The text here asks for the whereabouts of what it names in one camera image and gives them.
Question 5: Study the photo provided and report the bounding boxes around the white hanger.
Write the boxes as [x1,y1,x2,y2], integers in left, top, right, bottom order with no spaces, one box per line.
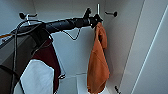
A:
[95,3,101,19]
[24,14,34,27]

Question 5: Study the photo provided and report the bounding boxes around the orange garment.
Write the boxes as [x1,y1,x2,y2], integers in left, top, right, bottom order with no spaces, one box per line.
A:
[86,22,111,94]

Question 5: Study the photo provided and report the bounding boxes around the white wardrobe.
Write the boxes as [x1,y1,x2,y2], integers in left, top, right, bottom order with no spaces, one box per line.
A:
[0,0,146,94]

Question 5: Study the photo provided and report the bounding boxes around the white shelf box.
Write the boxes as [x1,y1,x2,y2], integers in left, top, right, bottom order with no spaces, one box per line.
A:
[61,73,113,94]

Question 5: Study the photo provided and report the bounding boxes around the maroon white jacket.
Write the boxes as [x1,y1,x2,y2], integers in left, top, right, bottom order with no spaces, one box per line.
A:
[13,39,64,94]

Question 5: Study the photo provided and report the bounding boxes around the small black fitting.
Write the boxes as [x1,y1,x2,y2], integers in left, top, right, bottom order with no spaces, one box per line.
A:
[114,85,122,94]

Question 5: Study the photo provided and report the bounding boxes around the thin orange strip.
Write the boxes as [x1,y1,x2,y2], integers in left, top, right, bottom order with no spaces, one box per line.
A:
[0,32,14,40]

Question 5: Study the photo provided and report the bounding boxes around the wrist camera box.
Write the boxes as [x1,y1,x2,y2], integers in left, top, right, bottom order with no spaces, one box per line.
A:
[83,7,93,19]

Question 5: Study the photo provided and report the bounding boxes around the black wall hook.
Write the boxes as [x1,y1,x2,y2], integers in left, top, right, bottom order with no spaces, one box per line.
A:
[104,11,119,18]
[18,12,39,20]

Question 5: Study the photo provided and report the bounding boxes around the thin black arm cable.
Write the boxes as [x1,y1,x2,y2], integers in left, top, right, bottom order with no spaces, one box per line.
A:
[62,27,83,42]

